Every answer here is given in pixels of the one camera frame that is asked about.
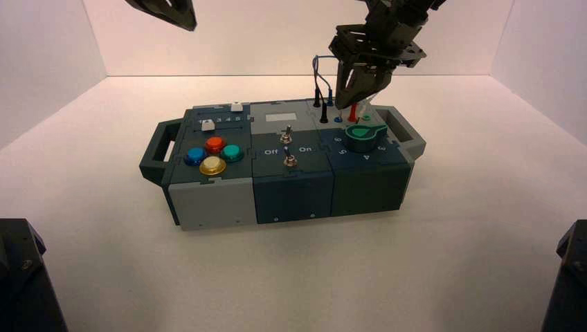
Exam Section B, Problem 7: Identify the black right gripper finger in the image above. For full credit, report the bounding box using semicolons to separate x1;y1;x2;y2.
336;64;356;109
348;68;392;107

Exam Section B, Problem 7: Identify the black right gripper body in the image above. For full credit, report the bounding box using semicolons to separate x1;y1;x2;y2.
328;6;427;70

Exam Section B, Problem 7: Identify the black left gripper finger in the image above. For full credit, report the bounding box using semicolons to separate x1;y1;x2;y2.
125;0;196;32
181;0;198;28

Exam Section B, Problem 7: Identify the blue banana plug wire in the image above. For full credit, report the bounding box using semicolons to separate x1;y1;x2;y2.
311;54;344;121

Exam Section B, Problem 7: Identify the grey and teal control box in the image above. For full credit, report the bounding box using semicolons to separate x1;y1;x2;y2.
138;98;427;232

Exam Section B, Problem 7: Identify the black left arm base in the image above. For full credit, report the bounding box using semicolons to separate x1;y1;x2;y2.
0;218;69;332

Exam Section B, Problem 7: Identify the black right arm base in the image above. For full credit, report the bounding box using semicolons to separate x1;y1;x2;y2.
541;219;587;332

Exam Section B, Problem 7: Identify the green rotary knob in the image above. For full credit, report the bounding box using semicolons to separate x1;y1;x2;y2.
343;123;388;154

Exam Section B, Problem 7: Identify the green round push button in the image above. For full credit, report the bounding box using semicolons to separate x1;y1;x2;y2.
220;144;245;163

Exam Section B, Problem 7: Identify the red round push button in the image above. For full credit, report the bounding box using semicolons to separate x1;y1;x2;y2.
204;136;227;155

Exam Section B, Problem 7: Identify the blue round push button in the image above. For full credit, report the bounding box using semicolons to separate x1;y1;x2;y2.
183;147;208;167

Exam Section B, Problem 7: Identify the yellow round push button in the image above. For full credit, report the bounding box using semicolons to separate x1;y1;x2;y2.
199;156;228;177

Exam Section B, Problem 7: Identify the white banana plug wire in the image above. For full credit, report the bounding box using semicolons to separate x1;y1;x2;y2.
359;98;379;118

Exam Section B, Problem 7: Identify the black banana plug wire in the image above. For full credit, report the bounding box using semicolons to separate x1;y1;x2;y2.
313;68;329;125

